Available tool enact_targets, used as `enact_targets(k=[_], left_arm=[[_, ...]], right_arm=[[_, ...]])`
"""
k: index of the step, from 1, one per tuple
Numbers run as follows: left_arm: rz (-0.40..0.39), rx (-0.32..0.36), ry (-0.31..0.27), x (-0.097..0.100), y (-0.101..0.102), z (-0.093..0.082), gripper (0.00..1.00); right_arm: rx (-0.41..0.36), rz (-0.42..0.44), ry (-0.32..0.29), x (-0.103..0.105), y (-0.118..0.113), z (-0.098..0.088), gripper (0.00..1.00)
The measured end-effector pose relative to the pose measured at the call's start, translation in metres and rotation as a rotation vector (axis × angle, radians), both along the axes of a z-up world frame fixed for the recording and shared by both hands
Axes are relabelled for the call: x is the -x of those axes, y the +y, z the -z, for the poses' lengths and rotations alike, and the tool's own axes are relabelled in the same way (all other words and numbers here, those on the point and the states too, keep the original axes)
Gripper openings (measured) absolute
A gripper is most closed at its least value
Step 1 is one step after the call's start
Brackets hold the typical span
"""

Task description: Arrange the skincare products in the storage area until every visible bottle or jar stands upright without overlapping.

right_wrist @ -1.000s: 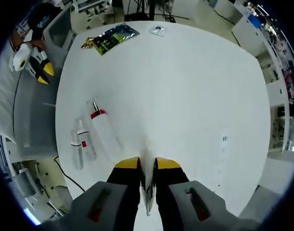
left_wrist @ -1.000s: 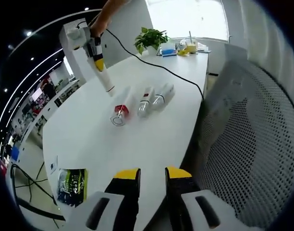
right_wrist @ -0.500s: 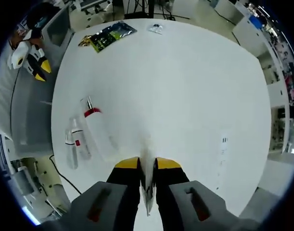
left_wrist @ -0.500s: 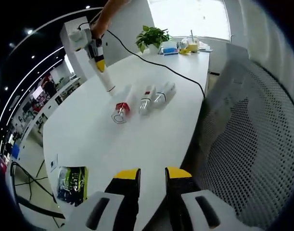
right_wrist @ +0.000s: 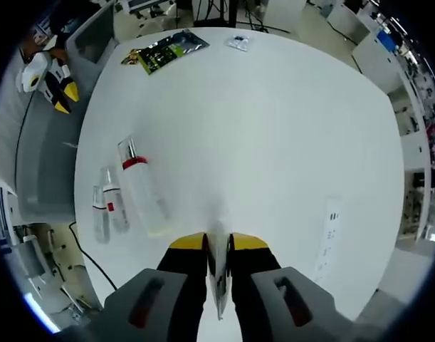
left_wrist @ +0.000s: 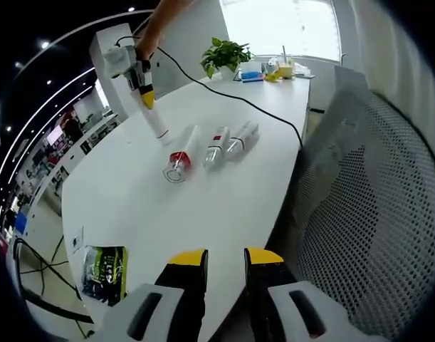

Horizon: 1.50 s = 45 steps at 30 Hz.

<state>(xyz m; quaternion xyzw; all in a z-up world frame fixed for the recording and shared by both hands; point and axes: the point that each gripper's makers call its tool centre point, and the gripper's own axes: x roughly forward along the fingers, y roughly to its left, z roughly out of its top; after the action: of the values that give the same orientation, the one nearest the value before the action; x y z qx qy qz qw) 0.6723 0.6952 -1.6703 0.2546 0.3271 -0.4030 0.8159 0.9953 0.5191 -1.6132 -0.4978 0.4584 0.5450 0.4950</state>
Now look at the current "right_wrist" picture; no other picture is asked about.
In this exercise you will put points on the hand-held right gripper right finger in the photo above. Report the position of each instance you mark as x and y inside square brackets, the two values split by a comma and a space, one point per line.
[252, 285]

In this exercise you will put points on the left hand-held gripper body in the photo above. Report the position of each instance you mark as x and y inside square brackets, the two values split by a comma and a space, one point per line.
[39, 73]

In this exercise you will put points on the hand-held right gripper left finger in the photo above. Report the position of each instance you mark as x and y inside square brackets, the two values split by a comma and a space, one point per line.
[146, 306]

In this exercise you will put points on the silver foil packet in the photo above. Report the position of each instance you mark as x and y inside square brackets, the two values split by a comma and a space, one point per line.
[219, 270]

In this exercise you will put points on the gold foil packet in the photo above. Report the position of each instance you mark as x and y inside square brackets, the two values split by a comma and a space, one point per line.
[131, 58]

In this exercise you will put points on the tall red label skincare bottle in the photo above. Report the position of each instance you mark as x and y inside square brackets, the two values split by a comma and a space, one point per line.
[117, 219]

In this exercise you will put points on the short red label skincare bottle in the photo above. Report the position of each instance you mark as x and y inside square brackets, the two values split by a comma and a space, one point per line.
[101, 224]

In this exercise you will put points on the green foil packet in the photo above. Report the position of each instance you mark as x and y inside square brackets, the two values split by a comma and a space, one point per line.
[160, 57]

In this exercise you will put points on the red collar skincare bottle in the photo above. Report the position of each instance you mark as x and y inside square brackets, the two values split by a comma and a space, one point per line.
[142, 199]

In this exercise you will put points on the small clear packet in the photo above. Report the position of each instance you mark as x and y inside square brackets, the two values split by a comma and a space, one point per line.
[238, 43]

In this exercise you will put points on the white power strip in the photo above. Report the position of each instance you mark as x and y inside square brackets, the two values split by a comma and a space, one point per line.
[329, 235]

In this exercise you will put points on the white office counter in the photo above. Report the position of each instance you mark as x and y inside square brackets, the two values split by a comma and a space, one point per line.
[372, 60]

